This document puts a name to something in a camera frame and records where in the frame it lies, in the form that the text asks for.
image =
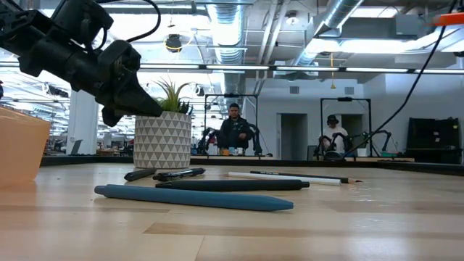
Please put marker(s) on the matte black pen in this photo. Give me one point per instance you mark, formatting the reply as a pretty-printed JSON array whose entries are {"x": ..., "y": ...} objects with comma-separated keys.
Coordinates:
[{"x": 139, "y": 174}]

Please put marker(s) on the glossy black clip pen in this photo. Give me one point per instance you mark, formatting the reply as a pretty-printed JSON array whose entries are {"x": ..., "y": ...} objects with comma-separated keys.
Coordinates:
[{"x": 177, "y": 174}]

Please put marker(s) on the blue pen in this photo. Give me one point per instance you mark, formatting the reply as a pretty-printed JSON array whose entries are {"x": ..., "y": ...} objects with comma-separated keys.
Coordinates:
[{"x": 192, "y": 198}]

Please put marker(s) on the black pen scale print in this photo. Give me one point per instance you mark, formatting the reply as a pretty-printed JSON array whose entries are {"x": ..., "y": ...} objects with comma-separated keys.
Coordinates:
[{"x": 232, "y": 185}]

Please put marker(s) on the white pencil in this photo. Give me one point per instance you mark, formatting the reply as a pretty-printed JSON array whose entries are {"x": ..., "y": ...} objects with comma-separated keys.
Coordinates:
[{"x": 282, "y": 178}]

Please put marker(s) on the black pencil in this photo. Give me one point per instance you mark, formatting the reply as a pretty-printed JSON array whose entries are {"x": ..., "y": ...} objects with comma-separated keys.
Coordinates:
[{"x": 348, "y": 179}]

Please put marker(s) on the orange pencil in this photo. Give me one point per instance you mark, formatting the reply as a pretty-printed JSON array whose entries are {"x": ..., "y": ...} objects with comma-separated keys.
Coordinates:
[{"x": 451, "y": 19}]

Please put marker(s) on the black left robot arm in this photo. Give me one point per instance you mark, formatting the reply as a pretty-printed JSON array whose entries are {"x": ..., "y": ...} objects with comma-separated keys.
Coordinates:
[{"x": 43, "y": 47}]

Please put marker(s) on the black background robot arm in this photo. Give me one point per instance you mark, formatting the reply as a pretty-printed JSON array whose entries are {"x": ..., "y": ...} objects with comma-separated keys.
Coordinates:
[
  {"x": 319, "y": 145},
  {"x": 256, "y": 141},
  {"x": 384, "y": 135},
  {"x": 206, "y": 141}
]

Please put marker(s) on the grey white triangle-pattern pot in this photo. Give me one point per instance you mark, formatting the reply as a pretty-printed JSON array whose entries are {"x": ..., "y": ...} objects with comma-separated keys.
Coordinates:
[{"x": 163, "y": 145}]

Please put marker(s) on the white square column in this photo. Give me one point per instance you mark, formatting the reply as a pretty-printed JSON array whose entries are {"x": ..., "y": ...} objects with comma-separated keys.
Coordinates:
[{"x": 82, "y": 127}]

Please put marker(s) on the black ceiling spotlight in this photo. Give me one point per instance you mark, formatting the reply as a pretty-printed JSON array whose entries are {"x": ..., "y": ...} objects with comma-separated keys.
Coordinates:
[{"x": 174, "y": 42}]

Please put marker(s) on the orange cup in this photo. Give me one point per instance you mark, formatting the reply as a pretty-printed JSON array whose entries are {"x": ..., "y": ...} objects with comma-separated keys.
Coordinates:
[{"x": 225, "y": 152}]

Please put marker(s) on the person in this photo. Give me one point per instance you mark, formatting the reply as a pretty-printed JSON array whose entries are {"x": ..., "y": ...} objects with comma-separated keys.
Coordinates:
[
  {"x": 235, "y": 132},
  {"x": 335, "y": 134}
]

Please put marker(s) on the teal cup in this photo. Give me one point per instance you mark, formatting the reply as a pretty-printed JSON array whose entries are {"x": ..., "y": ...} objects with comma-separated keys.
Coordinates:
[{"x": 232, "y": 151}]

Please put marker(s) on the long light strip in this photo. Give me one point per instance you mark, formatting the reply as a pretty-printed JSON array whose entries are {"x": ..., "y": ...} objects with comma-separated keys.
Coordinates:
[{"x": 235, "y": 67}]

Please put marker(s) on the background wooden table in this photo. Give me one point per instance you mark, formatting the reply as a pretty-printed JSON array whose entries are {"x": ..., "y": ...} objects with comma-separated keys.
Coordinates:
[
  {"x": 253, "y": 158},
  {"x": 391, "y": 159}
]

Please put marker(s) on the orange plastic bin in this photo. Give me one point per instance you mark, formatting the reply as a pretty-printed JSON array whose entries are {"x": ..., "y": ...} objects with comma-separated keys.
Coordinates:
[{"x": 21, "y": 152}]

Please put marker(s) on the white cup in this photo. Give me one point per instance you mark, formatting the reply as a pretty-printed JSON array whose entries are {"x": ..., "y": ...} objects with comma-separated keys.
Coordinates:
[{"x": 361, "y": 152}]

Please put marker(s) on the black cabinet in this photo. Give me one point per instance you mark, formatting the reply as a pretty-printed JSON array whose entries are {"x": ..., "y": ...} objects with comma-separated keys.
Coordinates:
[{"x": 433, "y": 139}]

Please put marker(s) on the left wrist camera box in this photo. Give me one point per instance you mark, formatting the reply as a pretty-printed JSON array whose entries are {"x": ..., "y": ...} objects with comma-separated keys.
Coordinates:
[{"x": 83, "y": 21}]

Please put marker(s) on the black background rig frame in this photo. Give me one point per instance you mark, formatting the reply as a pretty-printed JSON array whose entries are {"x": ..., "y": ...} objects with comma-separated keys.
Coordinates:
[
  {"x": 232, "y": 95},
  {"x": 344, "y": 99}
]

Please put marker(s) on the silver spiral ventilation duct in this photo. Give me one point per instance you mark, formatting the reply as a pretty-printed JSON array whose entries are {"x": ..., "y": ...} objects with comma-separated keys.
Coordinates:
[{"x": 226, "y": 32}]

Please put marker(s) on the black metal table frame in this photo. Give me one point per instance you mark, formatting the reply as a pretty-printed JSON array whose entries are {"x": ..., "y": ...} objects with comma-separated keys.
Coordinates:
[{"x": 290, "y": 162}]

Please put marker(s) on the large silver ventilation duct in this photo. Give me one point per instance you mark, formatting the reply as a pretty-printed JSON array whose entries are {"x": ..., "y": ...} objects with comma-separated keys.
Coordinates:
[{"x": 337, "y": 14}]

